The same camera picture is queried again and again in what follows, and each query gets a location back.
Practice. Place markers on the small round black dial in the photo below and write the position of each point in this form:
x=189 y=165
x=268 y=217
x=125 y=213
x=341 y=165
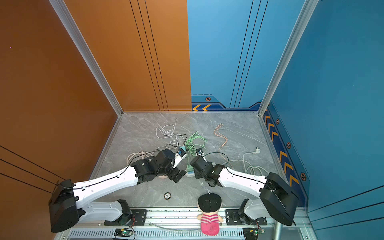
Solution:
x=167 y=196

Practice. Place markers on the green charger adapter front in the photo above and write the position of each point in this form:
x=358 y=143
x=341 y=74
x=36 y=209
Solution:
x=189 y=168

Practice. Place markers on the plush doll black hat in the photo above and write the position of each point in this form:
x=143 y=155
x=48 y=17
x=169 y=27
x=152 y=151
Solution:
x=210 y=220

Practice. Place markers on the left green circuit board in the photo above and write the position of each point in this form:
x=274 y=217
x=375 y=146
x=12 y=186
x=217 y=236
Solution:
x=124 y=233

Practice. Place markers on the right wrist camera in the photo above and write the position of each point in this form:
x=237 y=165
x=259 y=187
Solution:
x=199 y=151

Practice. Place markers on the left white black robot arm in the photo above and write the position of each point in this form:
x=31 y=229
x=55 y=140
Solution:
x=73 y=203

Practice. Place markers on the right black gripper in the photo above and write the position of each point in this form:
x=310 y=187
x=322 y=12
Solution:
x=196 y=175

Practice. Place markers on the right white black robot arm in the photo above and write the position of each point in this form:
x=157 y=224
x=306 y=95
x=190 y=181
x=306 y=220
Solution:
x=275 y=197

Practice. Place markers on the white blue power strip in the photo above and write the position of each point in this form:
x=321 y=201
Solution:
x=190 y=174

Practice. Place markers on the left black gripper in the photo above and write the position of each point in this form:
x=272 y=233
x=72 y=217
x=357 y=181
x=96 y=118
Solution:
x=174 y=175

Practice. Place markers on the right circuit board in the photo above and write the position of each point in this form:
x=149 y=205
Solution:
x=252 y=234

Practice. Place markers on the grey metal pole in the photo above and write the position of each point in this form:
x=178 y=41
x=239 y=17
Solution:
x=277 y=231

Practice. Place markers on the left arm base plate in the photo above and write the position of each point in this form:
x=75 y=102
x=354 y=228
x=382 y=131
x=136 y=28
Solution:
x=134 y=218

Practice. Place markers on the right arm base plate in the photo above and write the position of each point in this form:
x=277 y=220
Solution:
x=237 y=218

